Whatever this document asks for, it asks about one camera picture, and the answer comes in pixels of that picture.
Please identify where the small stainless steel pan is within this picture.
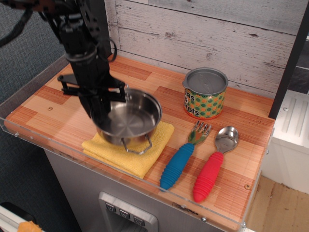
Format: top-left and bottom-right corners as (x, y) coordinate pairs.
(91, 88), (162, 155)

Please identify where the peas and carrots toy can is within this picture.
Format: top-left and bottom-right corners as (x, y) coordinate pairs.
(183, 67), (228, 120)

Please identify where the white appliance at right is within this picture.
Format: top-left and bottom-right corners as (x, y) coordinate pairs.
(261, 90), (309, 193)

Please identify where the red handled toy spoon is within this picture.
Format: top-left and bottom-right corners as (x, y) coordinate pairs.
(193, 126), (239, 203)

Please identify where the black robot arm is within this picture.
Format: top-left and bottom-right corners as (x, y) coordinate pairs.
(0, 0), (127, 128)

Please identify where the yellow folded cloth napkin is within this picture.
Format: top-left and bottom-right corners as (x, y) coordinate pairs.
(82, 122), (174, 179)

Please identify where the blue handled toy fork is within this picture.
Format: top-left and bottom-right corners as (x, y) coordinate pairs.
(160, 121), (212, 190)

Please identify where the black vertical post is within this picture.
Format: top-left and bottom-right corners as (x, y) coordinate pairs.
(93, 0), (112, 58)

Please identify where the silver dispenser button panel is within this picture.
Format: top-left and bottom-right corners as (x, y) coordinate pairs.
(98, 191), (159, 232)

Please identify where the grey toy fridge cabinet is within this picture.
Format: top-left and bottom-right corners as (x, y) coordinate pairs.
(45, 150), (220, 232)

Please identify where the orange object bottom left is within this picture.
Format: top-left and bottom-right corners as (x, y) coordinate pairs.
(17, 221), (43, 232)

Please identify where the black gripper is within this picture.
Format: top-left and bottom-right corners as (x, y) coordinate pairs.
(58, 52), (126, 129)

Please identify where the clear acrylic table guard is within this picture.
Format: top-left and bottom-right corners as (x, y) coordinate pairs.
(1, 57), (274, 232)

